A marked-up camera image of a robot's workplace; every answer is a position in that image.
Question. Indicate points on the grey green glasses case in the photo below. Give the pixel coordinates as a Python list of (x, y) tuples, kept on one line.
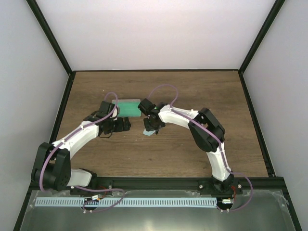
[(129, 108)]

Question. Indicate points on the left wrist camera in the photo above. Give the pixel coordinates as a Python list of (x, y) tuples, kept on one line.
[(115, 113)]

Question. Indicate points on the light blue cleaning cloth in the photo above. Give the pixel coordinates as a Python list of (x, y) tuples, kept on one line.
[(149, 133)]

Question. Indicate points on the light blue slotted cable duct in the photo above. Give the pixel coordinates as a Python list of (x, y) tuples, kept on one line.
[(201, 202)]

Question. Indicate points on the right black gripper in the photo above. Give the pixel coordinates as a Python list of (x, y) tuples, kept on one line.
[(148, 128)]

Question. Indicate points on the metal front plate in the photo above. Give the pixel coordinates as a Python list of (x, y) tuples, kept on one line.
[(262, 210)]

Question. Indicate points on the black mounting rail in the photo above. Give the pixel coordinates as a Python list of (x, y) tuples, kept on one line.
[(203, 185)]

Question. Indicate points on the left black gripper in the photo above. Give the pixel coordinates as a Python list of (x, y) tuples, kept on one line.
[(121, 127)]

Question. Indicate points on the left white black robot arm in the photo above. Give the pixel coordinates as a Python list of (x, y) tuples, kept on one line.
[(52, 167)]

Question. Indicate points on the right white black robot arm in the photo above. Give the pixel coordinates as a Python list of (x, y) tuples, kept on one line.
[(206, 131)]

